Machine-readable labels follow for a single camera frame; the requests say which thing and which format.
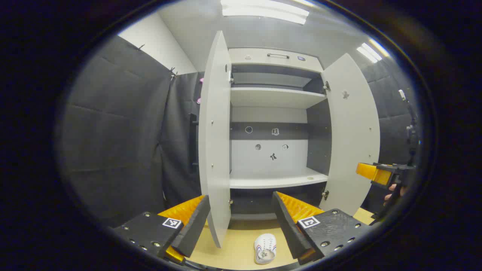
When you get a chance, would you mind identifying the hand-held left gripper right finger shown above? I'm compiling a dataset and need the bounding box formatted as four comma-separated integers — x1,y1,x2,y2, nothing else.
272,191,373,266

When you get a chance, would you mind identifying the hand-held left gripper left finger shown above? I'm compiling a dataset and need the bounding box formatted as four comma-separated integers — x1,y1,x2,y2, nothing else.
113,195,211,264

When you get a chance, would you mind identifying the white canvas shoe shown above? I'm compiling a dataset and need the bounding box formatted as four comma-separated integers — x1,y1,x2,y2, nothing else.
254,233,277,265

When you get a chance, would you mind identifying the grey shoe cabinet door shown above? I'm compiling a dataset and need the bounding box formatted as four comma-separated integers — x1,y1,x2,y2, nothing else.
198,30,232,249
318,53,381,217

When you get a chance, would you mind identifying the black tripod stand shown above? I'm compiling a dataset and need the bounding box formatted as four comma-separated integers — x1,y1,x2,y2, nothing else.
398,90,420,166

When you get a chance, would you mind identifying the small ceiling light panel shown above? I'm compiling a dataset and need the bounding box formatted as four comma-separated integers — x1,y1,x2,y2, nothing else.
356,38,390,64

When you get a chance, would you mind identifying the black backdrop cloth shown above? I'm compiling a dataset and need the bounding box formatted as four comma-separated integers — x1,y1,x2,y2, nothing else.
56,35,422,230

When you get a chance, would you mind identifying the large ceiling light panel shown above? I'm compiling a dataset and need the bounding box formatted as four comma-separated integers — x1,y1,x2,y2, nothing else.
220,0,310,25

